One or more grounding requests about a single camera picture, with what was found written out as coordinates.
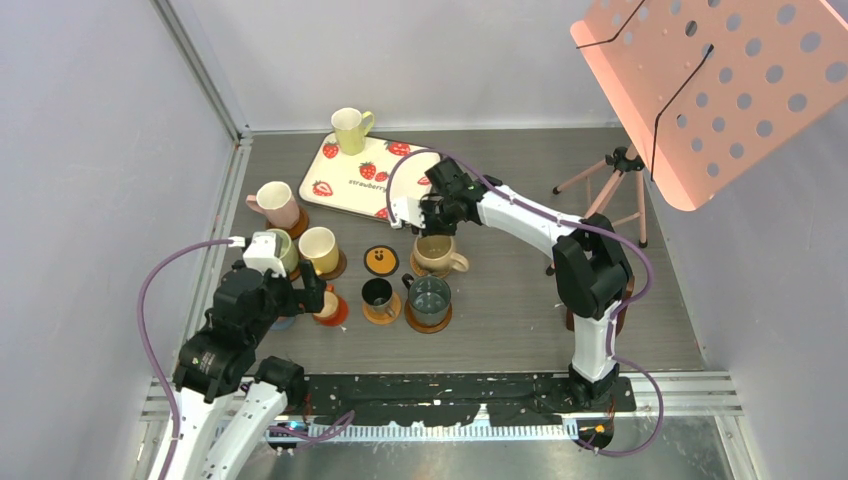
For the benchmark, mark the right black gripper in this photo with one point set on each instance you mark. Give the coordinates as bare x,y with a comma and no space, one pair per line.
430,230

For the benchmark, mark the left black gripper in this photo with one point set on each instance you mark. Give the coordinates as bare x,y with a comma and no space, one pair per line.
312,298

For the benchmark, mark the small orange cup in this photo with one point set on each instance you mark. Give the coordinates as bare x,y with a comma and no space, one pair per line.
330,309

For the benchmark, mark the red apple smiley coaster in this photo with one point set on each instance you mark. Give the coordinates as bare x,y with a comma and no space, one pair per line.
337,318

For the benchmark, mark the dark walnut round coaster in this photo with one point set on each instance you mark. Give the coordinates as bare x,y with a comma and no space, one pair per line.
339,269

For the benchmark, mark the blue round coaster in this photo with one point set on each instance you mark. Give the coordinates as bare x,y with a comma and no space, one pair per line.
282,323

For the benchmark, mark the light green cup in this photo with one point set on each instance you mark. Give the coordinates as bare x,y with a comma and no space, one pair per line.
288,252

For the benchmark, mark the yellow mug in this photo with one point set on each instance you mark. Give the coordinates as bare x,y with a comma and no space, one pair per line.
351,127
319,246

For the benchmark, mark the beige brown cup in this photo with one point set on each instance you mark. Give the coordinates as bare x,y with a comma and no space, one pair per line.
438,254

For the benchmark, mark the dark maroon cup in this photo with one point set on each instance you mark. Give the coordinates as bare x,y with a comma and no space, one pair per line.
377,295

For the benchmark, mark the light orange round coaster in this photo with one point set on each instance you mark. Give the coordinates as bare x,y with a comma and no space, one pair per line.
384,318

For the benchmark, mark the orange black smiley coaster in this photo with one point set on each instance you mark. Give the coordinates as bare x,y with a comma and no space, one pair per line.
381,260

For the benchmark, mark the woven rattan coaster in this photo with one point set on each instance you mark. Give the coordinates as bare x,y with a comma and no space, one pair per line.
417,269

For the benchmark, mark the dark green mug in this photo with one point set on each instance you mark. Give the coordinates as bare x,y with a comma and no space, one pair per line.
429,296

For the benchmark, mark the pink white mug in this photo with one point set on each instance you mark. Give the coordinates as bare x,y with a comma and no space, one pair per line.
275,200

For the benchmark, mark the dark brown ridged coaster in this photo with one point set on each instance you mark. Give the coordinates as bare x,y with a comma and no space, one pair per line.
419,327

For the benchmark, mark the yellow mug back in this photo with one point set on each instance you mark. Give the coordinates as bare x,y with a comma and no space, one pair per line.
351,127

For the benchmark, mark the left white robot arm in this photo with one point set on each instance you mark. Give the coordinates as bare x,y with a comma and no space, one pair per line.
225,398

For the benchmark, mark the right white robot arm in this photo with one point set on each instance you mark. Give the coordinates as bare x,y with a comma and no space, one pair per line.
592,273

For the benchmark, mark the cream serving tray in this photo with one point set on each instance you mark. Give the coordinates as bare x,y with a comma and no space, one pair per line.
363,184

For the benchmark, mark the pink perforated music stand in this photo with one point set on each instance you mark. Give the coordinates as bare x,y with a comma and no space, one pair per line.
706,89

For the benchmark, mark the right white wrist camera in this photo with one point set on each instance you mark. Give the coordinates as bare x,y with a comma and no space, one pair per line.
406,211

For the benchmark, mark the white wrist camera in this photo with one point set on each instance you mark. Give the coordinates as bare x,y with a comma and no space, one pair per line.
406,211
262,252

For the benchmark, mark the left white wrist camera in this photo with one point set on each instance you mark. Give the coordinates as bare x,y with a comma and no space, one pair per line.
262,252

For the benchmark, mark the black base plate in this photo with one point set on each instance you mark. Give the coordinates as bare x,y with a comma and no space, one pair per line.
444,400

